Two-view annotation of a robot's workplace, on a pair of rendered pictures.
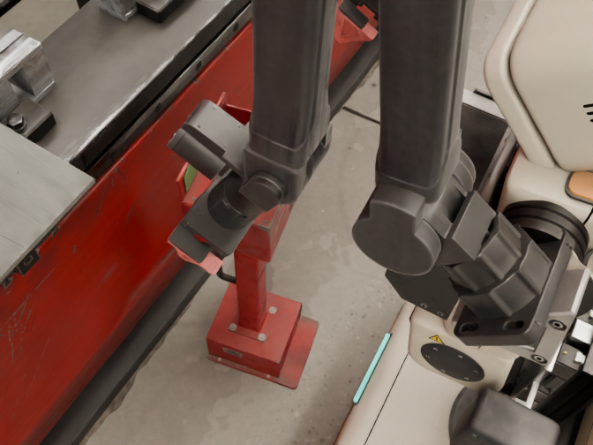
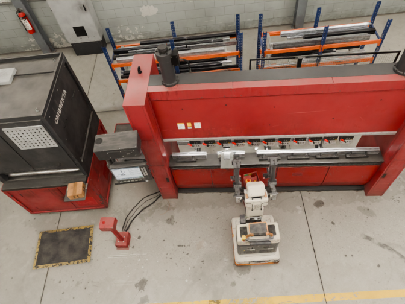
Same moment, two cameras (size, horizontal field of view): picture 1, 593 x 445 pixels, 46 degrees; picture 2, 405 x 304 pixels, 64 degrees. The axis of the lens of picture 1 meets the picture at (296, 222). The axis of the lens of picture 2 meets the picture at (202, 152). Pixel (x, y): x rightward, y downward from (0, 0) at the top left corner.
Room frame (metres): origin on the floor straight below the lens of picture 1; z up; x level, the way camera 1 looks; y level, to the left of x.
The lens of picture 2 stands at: (-0.62, -1.76, 4.81)
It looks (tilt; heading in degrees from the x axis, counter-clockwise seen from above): 55 degrees down; 71
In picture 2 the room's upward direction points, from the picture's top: 9 degrees counter-clockwise
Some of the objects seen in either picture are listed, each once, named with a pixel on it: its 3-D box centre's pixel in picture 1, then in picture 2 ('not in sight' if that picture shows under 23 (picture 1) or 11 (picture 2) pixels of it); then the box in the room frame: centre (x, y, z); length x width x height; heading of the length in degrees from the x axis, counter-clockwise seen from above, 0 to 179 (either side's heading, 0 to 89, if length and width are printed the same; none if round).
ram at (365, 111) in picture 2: not in sight; (278, 116); (1.12, 0.24, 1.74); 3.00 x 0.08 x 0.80; 152
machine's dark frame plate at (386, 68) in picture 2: not in sight; (278, 99); (1.18, 0.36, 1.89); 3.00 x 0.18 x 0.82; 152
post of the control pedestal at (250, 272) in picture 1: (251, 271); not in sight; (0.68, 0.09, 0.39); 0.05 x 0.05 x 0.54; 75
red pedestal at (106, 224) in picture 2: not in sight; (115, 232); (-1.37, 0.49, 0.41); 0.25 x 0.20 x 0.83; 62
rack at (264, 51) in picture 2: not in sight; (312, 61); (2.81, 1.53, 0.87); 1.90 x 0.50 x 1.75; 155
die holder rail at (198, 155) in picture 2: not in sight; (189, 155); (0.06, 0.82, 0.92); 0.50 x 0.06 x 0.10; 152
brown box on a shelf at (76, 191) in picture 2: not in sight; (74, 190); (-1.59, 1.02, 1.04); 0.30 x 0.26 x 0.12; 155
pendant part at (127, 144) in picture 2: not in sight; (125, 160); (-0.77, 0.75, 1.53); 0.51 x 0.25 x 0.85; 157
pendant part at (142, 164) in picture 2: not in sight; (131, 170); (-0.76, 0.65, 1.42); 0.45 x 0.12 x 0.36; 157
